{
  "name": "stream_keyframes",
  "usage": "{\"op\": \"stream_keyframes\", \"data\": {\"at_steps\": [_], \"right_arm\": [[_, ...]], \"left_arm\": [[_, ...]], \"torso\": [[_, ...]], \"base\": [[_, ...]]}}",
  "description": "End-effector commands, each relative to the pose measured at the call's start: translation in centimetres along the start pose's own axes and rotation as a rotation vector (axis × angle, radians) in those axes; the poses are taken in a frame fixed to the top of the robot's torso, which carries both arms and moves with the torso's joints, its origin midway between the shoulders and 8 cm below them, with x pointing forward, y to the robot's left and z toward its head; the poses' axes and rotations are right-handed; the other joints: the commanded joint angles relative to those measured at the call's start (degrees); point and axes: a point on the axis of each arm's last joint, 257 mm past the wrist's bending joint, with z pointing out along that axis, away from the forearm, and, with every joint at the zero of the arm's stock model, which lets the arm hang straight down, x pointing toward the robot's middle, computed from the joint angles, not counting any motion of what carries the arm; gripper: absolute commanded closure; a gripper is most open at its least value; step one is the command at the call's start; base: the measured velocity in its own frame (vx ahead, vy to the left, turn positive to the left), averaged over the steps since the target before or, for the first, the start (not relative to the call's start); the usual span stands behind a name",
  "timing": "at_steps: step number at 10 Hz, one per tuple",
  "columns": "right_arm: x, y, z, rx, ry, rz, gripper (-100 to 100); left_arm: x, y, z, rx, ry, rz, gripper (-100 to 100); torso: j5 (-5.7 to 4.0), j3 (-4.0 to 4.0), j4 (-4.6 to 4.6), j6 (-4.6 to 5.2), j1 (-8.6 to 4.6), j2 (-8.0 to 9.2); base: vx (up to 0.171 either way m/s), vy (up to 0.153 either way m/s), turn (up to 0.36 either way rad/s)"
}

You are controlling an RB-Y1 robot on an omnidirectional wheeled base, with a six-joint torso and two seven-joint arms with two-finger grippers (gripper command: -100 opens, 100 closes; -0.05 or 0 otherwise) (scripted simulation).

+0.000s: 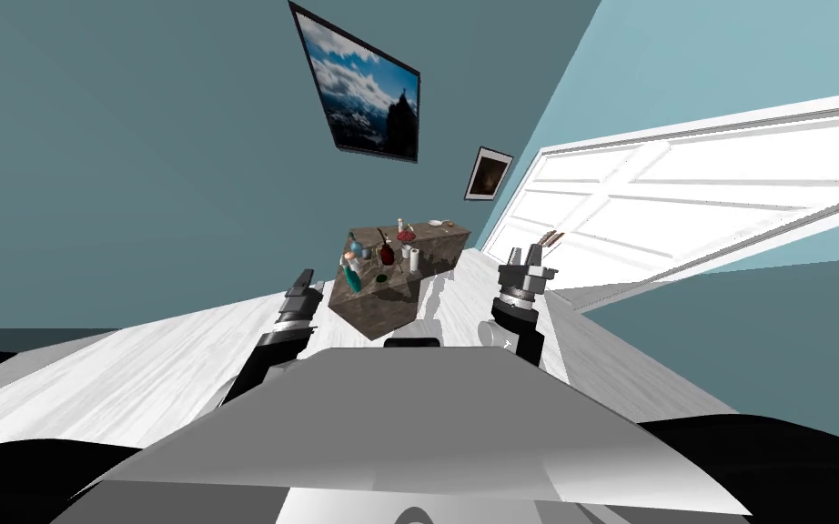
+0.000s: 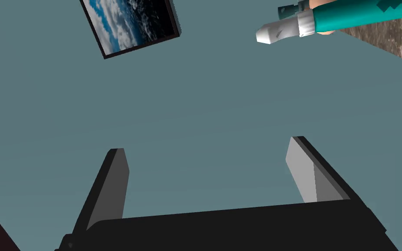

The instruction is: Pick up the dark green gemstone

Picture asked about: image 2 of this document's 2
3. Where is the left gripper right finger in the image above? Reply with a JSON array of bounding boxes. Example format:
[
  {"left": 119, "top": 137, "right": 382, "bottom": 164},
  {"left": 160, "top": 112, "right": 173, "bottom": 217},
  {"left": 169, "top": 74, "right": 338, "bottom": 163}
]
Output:
[{"left": 285, "top": 136, "right": 351, "bottom": 204}]

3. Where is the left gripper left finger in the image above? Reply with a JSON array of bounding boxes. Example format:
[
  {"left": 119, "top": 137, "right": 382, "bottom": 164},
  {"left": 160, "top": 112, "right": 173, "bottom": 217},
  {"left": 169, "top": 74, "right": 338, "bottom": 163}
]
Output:
[{"left": 72, "top": 148, "right": 130, "bottom": 235}]

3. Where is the teal bottle with white cap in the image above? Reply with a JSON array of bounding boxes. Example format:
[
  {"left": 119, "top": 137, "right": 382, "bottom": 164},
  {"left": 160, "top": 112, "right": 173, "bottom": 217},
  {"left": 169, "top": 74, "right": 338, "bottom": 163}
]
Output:
[{"left": 256, "top": 0, "right": 402, "bottom": 45}]

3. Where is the framed sky picture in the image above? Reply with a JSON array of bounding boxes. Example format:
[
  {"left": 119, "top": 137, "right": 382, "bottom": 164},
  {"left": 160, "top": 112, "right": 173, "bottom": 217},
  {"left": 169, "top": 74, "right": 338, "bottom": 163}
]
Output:
[{"left": 79, "top": 0, "right": 182, "bottom": 60}]

